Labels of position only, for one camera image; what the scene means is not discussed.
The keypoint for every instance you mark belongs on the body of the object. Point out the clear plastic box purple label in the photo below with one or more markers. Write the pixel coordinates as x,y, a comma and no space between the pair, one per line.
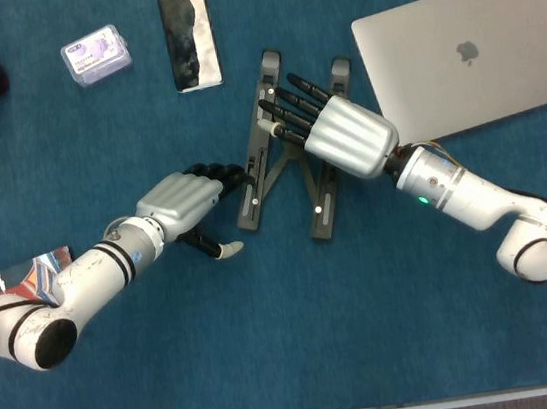
95,56

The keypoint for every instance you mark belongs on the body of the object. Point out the red blue illustrated book box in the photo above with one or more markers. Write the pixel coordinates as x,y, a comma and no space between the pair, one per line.
21,280

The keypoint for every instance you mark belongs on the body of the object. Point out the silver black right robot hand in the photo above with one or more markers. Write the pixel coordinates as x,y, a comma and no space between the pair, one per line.
350,136

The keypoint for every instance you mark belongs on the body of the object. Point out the teal table cloth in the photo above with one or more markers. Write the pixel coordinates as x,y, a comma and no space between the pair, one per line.
224,362

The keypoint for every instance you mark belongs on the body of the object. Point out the silver apple laptop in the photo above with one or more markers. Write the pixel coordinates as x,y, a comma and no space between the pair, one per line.
484,45

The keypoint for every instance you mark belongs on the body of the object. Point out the black folding laptop stand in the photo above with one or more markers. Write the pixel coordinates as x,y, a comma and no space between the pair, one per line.
329,222

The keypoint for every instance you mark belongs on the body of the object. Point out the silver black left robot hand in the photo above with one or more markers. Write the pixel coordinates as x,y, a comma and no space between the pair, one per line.
177,202

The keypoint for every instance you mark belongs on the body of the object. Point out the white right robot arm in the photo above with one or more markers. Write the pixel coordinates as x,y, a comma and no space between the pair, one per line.
459,195

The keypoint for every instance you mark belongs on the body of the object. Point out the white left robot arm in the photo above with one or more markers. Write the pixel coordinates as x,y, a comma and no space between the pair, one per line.
96,273

